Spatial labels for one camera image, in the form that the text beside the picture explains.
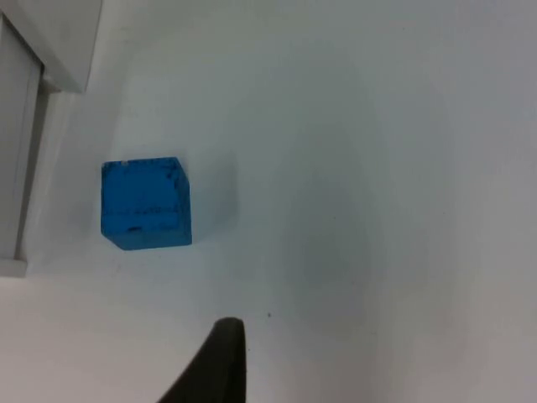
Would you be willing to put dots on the grey chest of drawers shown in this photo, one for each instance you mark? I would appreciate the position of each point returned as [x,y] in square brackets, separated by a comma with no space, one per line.
[25,126]

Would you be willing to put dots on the blue cube block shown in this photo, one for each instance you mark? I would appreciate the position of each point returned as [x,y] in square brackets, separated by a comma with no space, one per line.
[144,203]

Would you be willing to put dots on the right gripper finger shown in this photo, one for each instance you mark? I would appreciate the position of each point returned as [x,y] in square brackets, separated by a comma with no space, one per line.
[220,369]

